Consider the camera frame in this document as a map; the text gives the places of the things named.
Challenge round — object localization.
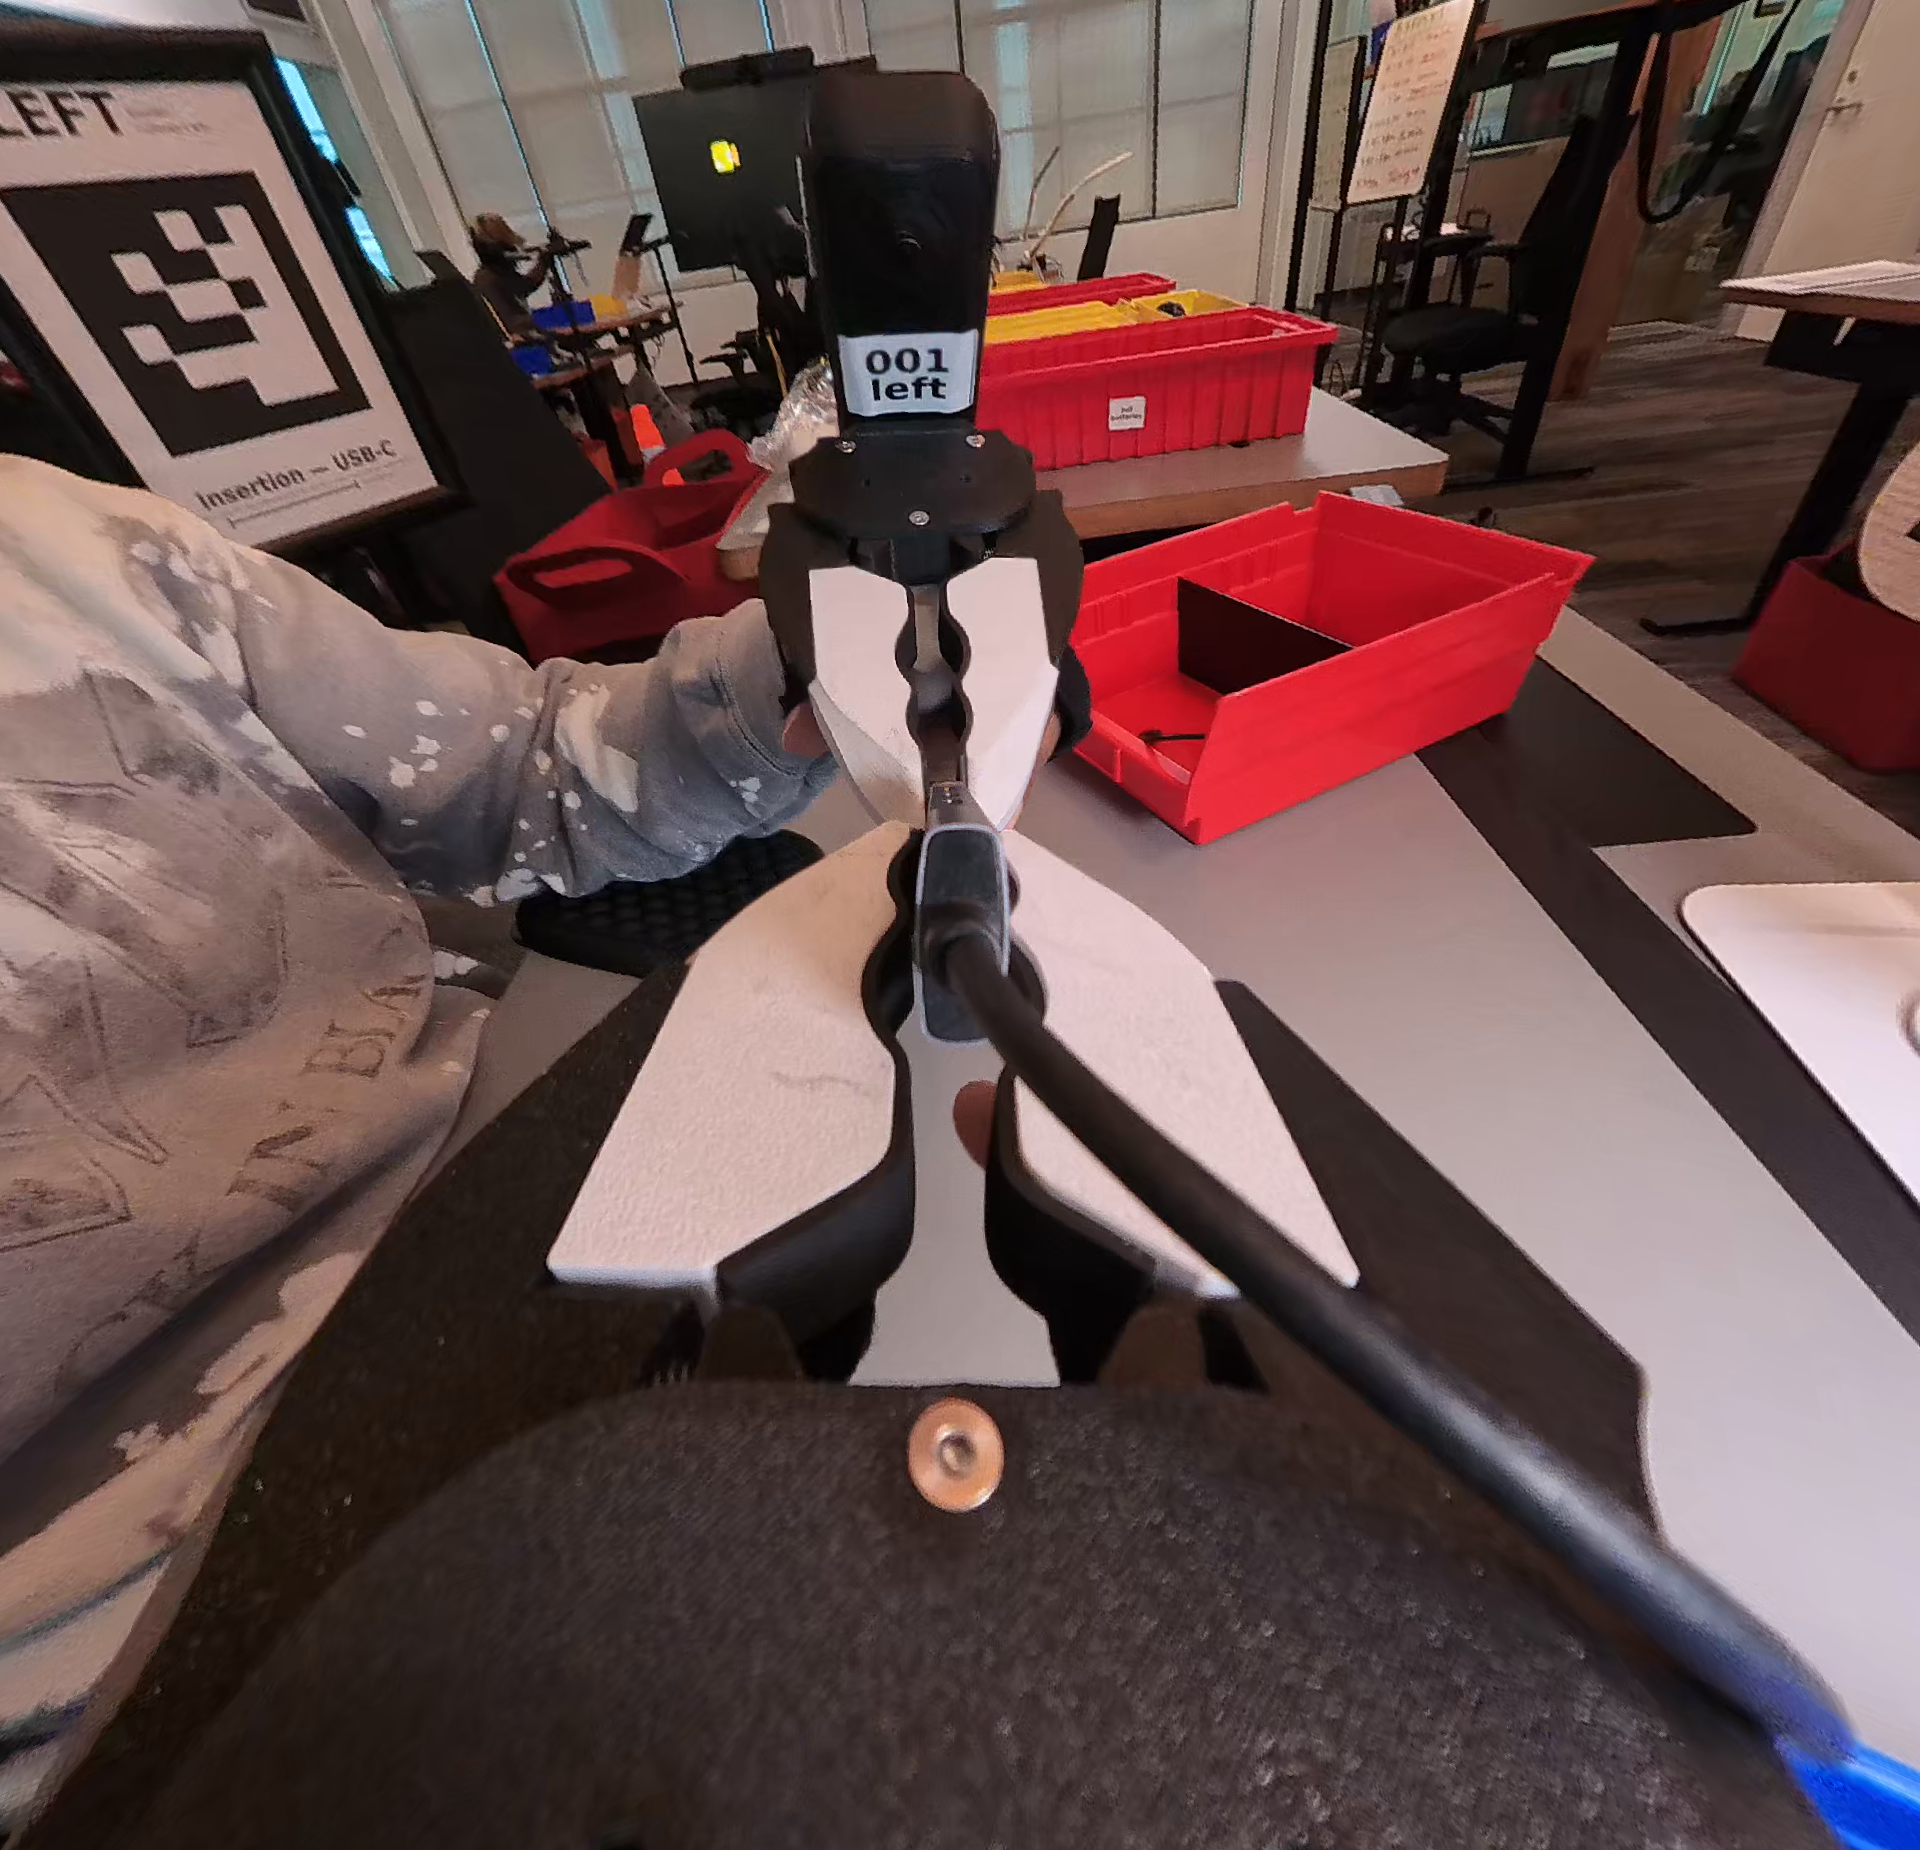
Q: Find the red tote bag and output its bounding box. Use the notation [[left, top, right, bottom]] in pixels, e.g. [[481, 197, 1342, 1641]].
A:
[[496, 426, 767, 670]]

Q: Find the red plastic bin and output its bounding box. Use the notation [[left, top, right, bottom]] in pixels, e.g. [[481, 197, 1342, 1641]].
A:
[[1071, 491, 1596, 852]]

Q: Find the clear plastic bag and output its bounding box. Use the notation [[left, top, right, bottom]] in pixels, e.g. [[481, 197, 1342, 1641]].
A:
[[750, 367, 834, 469]]

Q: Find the grey usb hub black cable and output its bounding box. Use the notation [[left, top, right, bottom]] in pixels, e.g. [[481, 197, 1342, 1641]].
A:
[[906, 821, 1861, 1765]]

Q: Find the long red ribbed bin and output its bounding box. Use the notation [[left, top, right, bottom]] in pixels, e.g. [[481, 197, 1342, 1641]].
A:
[[986, 273, 1176, 312], [978, 304, 1342, 469]]

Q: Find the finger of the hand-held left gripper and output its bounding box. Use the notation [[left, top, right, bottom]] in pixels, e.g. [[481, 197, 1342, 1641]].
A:
[[942, 555, 1063, 830], [808, 566, 933, 830]]

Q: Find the black-legged desk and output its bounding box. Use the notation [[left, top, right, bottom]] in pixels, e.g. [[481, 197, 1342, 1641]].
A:
[[1646, 256, 1920, 633]]

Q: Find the whiteboard with writing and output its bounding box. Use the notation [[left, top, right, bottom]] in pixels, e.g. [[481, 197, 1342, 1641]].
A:
[[1342, 0, 1489, 208]]

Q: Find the black panel on wooden board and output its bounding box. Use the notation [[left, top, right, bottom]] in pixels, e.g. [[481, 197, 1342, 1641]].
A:
[[1860, 439, 1920, 625]]

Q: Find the person's arm in splattered sleeve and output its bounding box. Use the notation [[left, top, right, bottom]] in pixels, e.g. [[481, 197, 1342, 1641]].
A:
[[0, 450, 511, 1796]]

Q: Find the black bin divider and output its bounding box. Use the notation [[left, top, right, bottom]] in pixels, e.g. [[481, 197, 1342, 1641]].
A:
[[1172, 573, 1362, 697]]

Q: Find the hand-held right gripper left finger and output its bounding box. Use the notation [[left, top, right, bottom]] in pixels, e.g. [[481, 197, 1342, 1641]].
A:
[[541, 822, 922, 1381]]

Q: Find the yellow plastic bin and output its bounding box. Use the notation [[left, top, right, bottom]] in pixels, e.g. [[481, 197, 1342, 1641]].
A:
[[985, 291, 1252, 349]]

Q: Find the black office chair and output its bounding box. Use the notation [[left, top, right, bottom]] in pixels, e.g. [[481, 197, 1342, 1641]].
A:
[[1362, 108, 1630, 482]]

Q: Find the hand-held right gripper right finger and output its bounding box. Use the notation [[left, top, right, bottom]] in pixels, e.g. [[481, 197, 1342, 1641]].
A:
[[985, 830, 1362, 1381]]

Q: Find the wooden standing desk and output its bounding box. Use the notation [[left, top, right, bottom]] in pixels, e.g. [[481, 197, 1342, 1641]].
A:
[[1461, 0, 1825, 394]]

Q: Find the cluttered wooden desk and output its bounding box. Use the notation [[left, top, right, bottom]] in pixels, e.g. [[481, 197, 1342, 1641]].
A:
[[501, 297, 698, 482]]

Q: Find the framed black-white tag sign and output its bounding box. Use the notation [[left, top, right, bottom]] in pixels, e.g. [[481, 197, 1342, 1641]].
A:
[[0, 11, 466, 555]]

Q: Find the black mesh cushion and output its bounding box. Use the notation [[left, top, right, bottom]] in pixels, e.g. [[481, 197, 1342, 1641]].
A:
[[515, 830, 822, 984]]

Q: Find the black monitor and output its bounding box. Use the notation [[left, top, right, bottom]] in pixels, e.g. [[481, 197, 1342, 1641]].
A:
[[638, 48, 881, 275]]

